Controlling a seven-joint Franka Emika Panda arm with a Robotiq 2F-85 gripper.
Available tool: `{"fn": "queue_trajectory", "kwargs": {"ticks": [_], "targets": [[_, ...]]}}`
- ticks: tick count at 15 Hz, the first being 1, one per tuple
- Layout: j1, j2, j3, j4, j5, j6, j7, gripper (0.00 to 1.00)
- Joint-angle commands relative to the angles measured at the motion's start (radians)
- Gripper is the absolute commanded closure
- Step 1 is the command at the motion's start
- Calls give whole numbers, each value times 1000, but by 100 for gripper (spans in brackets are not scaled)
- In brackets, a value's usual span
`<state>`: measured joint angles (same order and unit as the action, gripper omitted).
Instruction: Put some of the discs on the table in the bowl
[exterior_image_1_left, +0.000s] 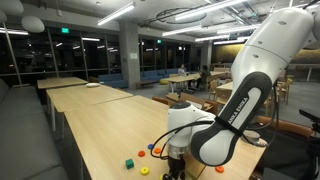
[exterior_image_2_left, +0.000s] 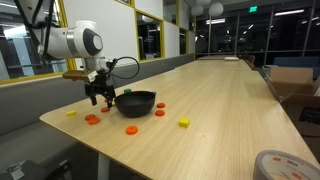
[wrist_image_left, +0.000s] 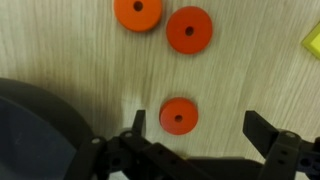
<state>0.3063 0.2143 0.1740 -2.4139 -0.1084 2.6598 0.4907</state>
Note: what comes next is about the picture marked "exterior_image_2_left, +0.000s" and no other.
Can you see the white round pendant lamp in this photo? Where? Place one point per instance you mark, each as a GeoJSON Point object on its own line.
{"type": "Point", "coordinates": [216, 9]}
{"type": "Point", "coordinates": [203, 1]}
{"type": "Point", "coordinates": [197, 10]}

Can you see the blue sofa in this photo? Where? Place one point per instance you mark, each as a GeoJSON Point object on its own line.
{"type": "Point", "coordinates": [293, 61]}

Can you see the white plate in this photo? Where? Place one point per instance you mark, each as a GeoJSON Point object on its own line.
{"type": "Point", "coordinates": [231, 58]}

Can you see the yellow cube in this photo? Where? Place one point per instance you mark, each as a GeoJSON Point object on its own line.
{"type": "Point", "coordinates": [183, 122]}

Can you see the black equipment bag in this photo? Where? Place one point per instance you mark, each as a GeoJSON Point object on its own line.
{"type": "Point", "coordinates": [36, 170]}

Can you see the narrow yellow framed window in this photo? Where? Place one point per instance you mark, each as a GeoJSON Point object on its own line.
{"type": "Point", "coordinates": [182, 40]}

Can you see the orange disc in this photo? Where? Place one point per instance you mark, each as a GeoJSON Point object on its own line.
{"type": "Point", "coordinates": [89, 116]}
{"type": "Point", "coordinates": [161, 105]}
{"type": "Point", "coordinates": [160, 112]}
{"type": "Point", "coordinates": [105, 109]}
{"type": "Point", "coordinates": [131, 130]}
{"type": "Point", "coordinates": [94, 121]}

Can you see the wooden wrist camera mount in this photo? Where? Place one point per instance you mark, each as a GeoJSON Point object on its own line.
{"type": "Point", "coordinates": [75, 75]}

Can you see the light wooden table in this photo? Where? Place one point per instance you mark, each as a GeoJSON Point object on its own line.
{"type": "Point", "coordinates": [216, 65]}

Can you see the green exit sign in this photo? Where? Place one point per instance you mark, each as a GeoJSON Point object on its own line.
{"type": "Point", "coordinates": [253, 9]}

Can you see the black bowl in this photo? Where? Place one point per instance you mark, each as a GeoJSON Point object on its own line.
{"type": "Point", "coordinates": [135, 107]}

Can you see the white table leg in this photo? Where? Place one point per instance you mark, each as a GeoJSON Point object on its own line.
{"type": "Point", "coordinates": [103, 166]}

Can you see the brown wooden chair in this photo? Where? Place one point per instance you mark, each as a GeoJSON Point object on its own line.
{"type": "Point", "coordinates": [250, 60]}

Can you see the grey upholstered bench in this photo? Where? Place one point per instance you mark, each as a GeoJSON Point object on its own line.
{"type": "Point", "coordinates": [50, 100]}

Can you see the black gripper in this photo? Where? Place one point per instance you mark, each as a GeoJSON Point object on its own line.
{"type": "Point", "coordinates": [99, 86]}

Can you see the open cardboard box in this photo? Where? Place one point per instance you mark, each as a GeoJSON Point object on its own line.
{"type": "Point", "coordinates": [291, 81]}

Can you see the long ceiling light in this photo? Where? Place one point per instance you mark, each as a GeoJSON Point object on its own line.
{"type": "Point", "coordinates": [215, 21]}
{"type": "Point", "coordinates": [289, 12]}

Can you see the blue disc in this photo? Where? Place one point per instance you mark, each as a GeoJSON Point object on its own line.
{"type": "Point", "coordinates": [154, 93]}

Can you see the yellow disc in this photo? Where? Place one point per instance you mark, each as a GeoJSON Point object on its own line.
{"type": "Point", "coordinates": [71, 113]}
{"type": "Point", "coordinates": [113, 103]}

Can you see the cardboard box with dark print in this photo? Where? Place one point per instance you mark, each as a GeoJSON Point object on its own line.
{"type": "Point", "coordinates": [301, 113]}

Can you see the grey duct tape roll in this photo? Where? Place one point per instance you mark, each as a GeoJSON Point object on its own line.
{"type": "Point", "coordinates": [258, 170]}

